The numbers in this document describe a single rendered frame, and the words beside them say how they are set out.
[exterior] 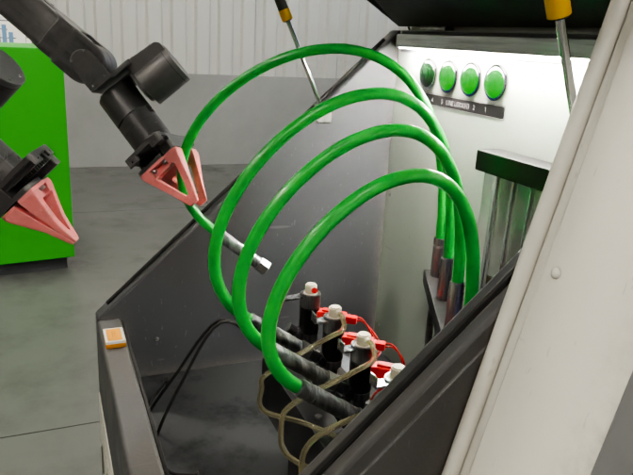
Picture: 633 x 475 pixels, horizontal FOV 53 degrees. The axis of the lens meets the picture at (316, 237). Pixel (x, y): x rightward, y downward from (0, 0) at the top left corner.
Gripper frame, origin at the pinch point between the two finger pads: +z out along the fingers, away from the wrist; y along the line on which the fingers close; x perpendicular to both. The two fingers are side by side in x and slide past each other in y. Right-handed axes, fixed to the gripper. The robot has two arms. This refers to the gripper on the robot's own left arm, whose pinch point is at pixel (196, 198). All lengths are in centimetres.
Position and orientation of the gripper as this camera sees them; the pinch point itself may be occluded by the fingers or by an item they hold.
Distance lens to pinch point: 92.4
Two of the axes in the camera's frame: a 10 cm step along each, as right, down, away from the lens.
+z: 6.1, 7.8, -1.1
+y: 2.6, -0.6, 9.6
